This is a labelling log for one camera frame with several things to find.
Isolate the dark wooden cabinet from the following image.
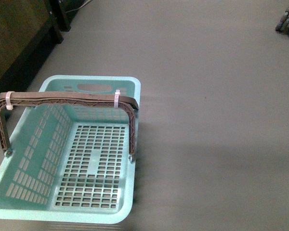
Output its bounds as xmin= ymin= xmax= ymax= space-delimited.
xmin=0 ymin=0 xmax=63 ymax=93

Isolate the white zip tie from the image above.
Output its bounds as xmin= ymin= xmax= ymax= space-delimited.
xmin=114 ymin=89 xmax=120 ymax=109
xmin=5 ymin=91 xmax=14 ymax=111

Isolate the white zip tie left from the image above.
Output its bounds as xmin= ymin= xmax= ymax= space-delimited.
xmin=5 ymin=91 xmax=14 ymax=111

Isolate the brown basket handle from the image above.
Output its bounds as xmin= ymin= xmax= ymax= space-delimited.
xmin=0 ymin=91 xmax=139 ymax=155

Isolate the light blue plastic basket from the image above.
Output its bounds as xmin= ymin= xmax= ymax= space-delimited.
xmin=0 ymin=75 xmax=141 ymax=224

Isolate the white zip tie right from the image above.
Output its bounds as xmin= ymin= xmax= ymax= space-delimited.
xmin=114 ymin=89 xmax=120 ymax=109

